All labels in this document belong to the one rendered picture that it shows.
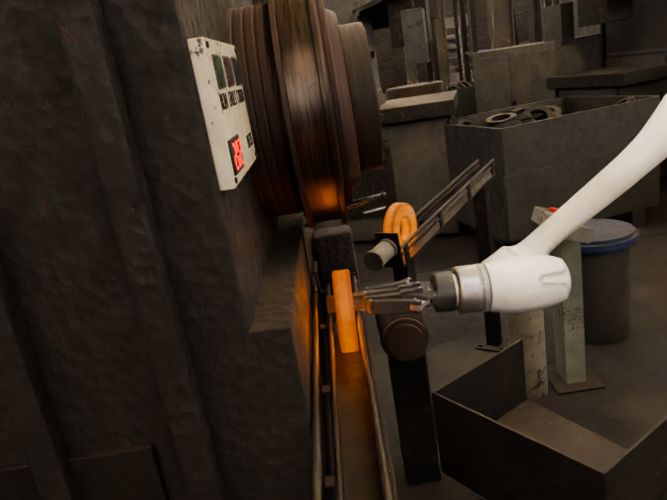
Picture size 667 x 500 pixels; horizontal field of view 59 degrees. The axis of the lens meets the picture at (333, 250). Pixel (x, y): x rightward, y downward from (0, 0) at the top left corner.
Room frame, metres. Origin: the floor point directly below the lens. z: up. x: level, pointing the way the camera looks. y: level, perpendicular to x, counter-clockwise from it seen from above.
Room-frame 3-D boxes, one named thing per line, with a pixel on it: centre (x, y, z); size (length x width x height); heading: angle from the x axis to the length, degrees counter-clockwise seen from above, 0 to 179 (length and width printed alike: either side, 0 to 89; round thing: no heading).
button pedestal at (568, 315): (1.86, -0.76, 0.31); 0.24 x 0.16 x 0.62; 178
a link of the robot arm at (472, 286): (1.02, -0.24, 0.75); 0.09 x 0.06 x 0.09; 179
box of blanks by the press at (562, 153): (3.61, -1.36, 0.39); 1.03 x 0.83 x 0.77; 103
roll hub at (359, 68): (1.19, -0.10, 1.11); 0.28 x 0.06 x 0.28; 178
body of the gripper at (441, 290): (1.03, -0.16, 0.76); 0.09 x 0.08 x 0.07; 89
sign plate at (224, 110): (0.86, 0.11, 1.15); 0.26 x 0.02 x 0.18; 178
